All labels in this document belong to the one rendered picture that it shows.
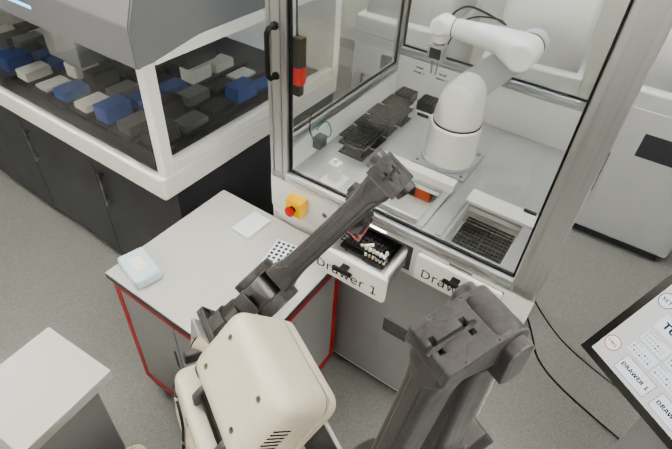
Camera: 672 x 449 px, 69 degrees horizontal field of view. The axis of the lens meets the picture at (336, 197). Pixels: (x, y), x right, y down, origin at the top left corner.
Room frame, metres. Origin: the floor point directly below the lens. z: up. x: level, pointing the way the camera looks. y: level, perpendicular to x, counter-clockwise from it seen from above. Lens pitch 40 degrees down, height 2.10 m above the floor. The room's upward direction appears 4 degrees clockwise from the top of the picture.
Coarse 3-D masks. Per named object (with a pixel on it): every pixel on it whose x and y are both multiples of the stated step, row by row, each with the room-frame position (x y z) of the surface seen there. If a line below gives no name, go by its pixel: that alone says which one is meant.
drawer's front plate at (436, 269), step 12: (420, 252) 1.15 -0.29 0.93; (420, 264) 1.13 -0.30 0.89; (432, 264) 1.11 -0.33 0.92; (444, 264) 1.10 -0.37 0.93; (420, 276) 1.12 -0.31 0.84; (432, 276) 1.10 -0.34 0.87; (444, 276) 1.08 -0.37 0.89; (456, 276) 1.06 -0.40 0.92; (468, 276) 1.06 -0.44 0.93; (444, 288) 1.08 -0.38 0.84; (492, 288) 1.01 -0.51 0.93
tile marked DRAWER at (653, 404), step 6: (660, 396) 0.64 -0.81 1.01; (666, 396) 0.63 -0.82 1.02; (648, 402) 0.63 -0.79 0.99; (654, 402) 0.63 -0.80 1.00; (660, 402) 0.63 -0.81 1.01; (666, 402) 0.62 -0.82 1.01; (654, 408) 0.62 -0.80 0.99; (660, 408) 0.62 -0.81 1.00; (666, 408) 0.61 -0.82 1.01; (660, 414) 0.60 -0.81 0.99; (666, 414) 0.60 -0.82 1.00; (666, 420) 0.59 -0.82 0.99; (666, 426) 0.58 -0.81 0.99
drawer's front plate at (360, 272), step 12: (324, 252) 1.13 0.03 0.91; (336, 252) 1.12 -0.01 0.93; (312, 264) 1.16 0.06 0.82; (336, 264) 1.11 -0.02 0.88; (348, 264) 1.08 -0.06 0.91; (360, 264) 1.08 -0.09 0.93; (336, 276) 1.11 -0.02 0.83; (360, 276) 1.06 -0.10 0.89; (372, 276) 1.04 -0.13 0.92; (384, 276) 1.03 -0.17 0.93; (360, 288) 1.06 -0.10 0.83; (372, 288) 1.03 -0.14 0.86; (384, 288) 1.01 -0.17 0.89
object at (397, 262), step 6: (342, 240) 1.27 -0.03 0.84; (336, 246) 1.24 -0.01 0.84; (402, 246) 1.26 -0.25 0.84; (342, 252) 1.21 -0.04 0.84; (348, 252) 1.21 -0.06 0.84; (402, 252) 1.18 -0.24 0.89; (360, 258) 1.19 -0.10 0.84; (396, 258) 1.20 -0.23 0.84; (402, 258) 1.15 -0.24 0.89; (372, 264) 1.16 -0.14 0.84; (390, 264) 1.17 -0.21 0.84; (396, 264) 1.12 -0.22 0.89; (402, 264) 1.16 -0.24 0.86; (384, 270) 1.14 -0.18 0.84; (390, 270) 1.09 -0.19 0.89; (396, 270) 1.12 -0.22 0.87; (390, 276) 1.08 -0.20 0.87
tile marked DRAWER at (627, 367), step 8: (624, 360) 0.73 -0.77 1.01; (632, 360) 0.73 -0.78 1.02; (616, 368) 0.72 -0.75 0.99; (624, 368) 0.72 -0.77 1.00; (632, 368) 0.71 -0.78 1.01; (640, 368) 0.71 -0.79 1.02; (624, 376) 0.70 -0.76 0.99; (632, 376) 0.70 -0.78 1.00; (640, 376) 0.69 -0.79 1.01; (648, 376) 0.69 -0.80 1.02; (632, 384) 0.68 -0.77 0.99; (640, 384) 0.67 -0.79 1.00; (648, 384) 0.67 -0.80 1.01; (640, 392) 0.66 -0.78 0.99; (648, 392) 0.65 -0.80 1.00
